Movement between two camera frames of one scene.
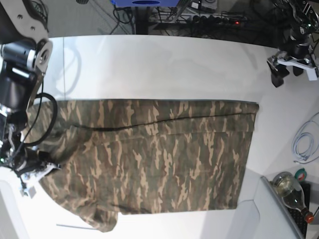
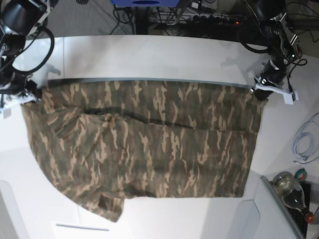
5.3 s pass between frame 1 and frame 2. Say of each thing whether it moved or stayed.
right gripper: moved
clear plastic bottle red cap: stayed
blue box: stayed
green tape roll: stayed
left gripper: moved
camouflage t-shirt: moved
